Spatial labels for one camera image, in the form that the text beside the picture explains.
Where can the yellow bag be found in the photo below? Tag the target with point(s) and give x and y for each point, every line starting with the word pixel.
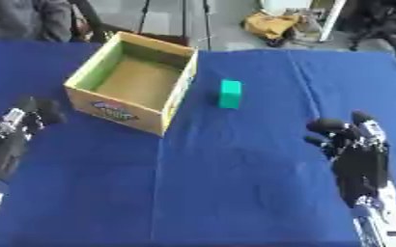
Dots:
pixel 270 26

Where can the white board leg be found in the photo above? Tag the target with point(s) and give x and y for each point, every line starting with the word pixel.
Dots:
pixel 332 20

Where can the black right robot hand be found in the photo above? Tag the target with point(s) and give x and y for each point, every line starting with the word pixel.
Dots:
pixel 360 160

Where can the person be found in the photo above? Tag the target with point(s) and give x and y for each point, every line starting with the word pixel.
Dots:
pixel 26 19

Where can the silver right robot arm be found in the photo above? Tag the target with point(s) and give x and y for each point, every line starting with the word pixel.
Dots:
pixel 383 222

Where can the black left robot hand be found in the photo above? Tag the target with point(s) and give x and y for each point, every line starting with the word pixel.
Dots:
pixel 9 151

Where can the tan cardboard box green inside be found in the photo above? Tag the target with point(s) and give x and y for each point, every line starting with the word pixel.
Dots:
pixel 132 82

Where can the green rectangular block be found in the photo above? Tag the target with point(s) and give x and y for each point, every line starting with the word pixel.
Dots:
pixel 229 94

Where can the black tripod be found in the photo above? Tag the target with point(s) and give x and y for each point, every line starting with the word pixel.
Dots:
pixel 176 19

